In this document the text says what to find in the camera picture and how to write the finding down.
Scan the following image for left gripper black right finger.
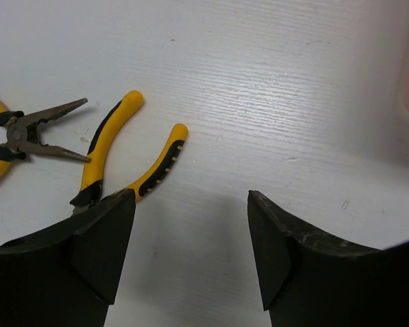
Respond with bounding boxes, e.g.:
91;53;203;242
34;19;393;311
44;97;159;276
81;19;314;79
247;191;409;326

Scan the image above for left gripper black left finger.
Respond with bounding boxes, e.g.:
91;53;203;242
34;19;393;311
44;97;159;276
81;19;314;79
0;189;136;326

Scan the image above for yellow needle-nose pliers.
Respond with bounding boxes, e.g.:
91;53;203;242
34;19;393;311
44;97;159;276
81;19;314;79
70;90;189;215

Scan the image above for yellow side cutter pliers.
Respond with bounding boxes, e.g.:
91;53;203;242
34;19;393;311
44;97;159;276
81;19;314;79
0;98;91;178

